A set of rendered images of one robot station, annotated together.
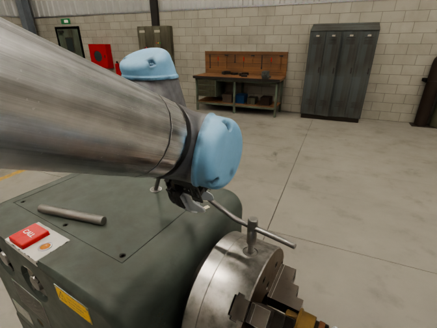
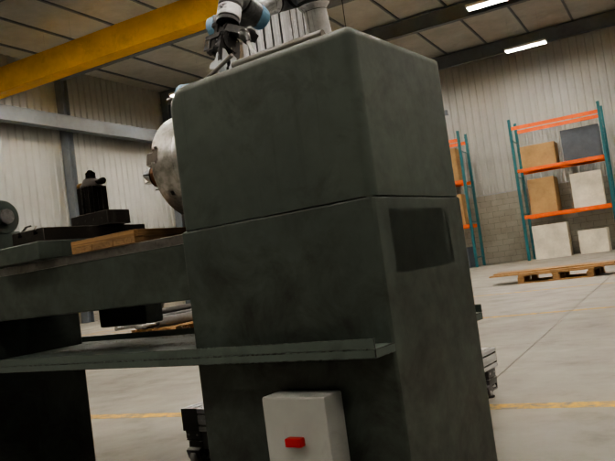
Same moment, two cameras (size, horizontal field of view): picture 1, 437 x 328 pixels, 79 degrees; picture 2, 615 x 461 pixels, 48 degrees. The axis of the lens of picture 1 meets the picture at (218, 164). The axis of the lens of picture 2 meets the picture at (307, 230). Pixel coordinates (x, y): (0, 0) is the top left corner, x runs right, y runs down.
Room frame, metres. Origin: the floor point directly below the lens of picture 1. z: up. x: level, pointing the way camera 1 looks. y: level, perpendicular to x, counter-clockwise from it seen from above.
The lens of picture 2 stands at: (2.53, 0.39, 0.73)
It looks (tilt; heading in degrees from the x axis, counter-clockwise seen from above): 3 degrees up; 184
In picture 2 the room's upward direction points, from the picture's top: 8 degrees counter-clockwise
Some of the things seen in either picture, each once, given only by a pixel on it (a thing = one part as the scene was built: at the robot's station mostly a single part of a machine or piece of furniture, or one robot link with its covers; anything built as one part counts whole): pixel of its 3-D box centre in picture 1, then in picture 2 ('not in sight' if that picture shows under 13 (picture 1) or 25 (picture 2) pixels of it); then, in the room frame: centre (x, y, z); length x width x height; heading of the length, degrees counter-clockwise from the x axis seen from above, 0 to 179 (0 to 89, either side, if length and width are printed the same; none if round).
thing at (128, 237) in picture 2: not in sight; (146, 240); (0.31, -0.30, 0.89); 0.36 x 0.30 x 0.04; 149
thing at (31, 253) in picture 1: (40, 248); not in sight; (0.48, 0.42, 1.23); 0.13 x 0.08 x 0.06; 59
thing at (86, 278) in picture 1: (125, 254); (313, 143); (0.64, 0.30, 1.06); 0.59 x 0.48 x 0.39; 59
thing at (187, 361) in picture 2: not in sight; (145, 349); (0.27, -0.36, 0.53); 2.10 x 0.60 x 0.02; 59
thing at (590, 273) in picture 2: not in sight; (561, 273); (-9.26, 3.58, 0.07); 1.23 x 0.85 x 0.14; 61
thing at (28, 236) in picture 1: (30, 236); not in sight; (0.49, 0.44, 1.26); 0.06 x 0.06 x 0.02; 59
